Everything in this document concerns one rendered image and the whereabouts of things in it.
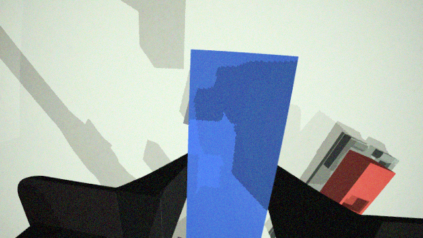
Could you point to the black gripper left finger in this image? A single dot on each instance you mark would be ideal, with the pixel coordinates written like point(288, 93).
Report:
point(148, 207)

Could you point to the blue rectangular plate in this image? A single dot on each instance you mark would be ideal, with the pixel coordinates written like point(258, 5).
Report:
point(238, 110)

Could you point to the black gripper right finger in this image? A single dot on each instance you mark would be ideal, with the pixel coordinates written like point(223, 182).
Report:
point(299, 211)

